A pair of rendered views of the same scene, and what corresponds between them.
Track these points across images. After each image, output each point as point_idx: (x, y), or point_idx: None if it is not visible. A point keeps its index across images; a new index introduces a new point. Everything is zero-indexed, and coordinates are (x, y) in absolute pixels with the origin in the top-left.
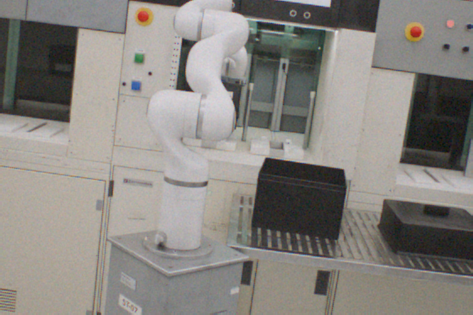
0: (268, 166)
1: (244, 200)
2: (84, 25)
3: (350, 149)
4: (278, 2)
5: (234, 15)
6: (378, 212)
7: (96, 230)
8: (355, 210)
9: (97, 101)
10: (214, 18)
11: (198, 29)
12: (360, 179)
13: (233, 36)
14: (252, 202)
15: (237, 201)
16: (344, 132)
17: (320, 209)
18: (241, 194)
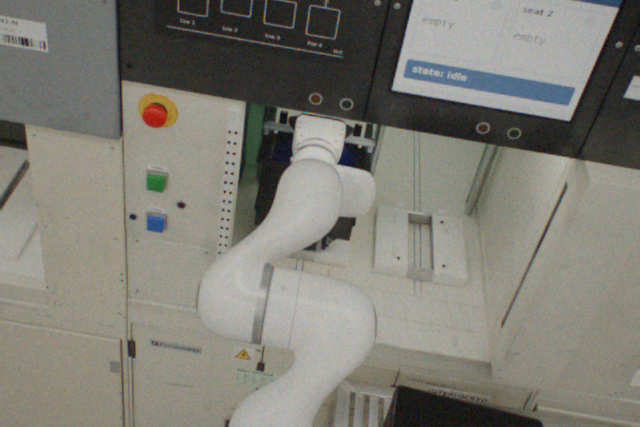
0: (400, 396)
1: (355, 417)
2: (34, 122)
3: (558, 356)
4: (452, 105)
5: (342, 312)
6: (587, 422)
7: (115, 392)
8: (546, 422)
9: (86, 239)
10: (293, 322)
11: (254, 340)
12: (564, 375)
13: (336, 382)
14: (370, 423)
15: (343, 425)
16: (551, 333)
17: None
18: (351, 385)
